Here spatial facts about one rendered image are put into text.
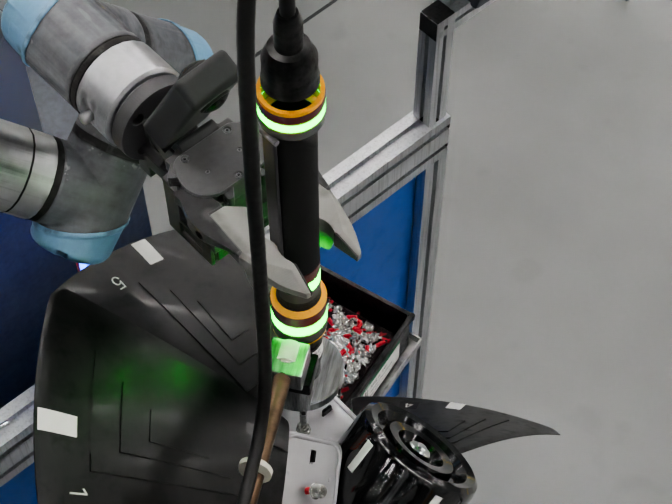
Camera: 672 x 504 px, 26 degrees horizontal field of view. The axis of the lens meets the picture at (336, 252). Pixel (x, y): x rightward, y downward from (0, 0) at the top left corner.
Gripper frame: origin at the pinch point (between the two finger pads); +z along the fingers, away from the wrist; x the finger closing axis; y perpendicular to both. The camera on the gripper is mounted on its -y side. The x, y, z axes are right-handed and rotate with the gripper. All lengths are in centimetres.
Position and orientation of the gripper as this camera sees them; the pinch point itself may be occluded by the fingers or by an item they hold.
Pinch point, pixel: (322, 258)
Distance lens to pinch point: 102.1
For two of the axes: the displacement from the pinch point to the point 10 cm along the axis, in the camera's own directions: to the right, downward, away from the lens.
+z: 6.7, 6.2, -4.1
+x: -7.4, 5.6, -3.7
